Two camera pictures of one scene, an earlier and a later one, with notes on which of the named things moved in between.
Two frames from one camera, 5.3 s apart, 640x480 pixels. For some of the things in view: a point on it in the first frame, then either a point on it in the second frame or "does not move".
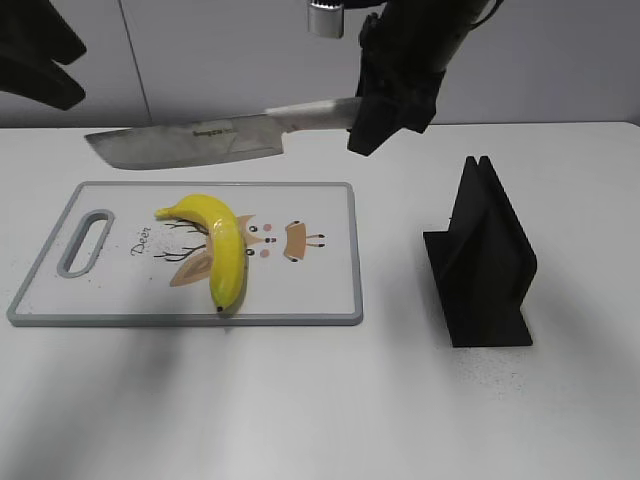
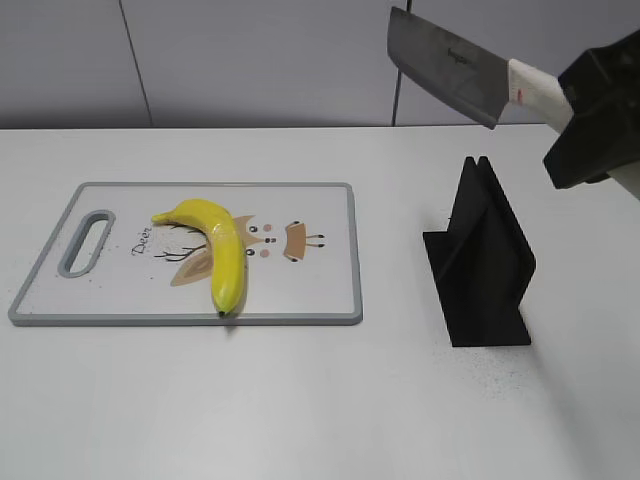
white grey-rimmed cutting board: x=114 y=262 does not move
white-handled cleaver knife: x=219 y=139 to x=470 y=80
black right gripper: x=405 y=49 to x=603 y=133
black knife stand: x=483 y=265 does not move
